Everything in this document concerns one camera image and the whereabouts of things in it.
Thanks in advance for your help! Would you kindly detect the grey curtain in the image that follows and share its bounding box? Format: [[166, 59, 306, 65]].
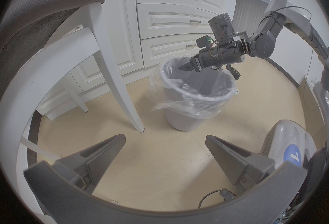
[[234, 0, 270, 34]]

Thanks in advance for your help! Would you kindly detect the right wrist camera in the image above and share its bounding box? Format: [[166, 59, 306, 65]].
[[196, 35, 212, 49]]

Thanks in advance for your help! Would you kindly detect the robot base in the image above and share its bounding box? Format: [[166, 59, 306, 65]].
[[260, 120, 328, 171]]

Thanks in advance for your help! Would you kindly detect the clear plastic bag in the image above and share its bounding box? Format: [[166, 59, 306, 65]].
[[148, 56, 237, 119]]

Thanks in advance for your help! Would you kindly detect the black cable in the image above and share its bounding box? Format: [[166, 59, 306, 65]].
[[199, 188, 237, 208]]

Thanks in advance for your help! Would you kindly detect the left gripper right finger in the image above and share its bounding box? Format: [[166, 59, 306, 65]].
[[205, 135, 277, 194]]

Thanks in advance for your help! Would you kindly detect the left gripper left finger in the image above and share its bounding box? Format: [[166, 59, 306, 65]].
[[52, 134, 126, 195]]

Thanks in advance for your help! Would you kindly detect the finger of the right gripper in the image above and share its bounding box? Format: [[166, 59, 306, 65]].
[[179, 62, 194, 72]]

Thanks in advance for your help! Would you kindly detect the white trash bin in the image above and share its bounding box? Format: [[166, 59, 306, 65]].
[[160, 56, 236, 131]]

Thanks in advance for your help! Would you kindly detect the black plastic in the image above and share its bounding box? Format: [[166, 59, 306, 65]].
[[225, 64, 242, 81]]

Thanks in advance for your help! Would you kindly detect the white chair with grey cushions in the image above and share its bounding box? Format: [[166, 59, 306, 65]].
[[0, 0, 145, 162]]

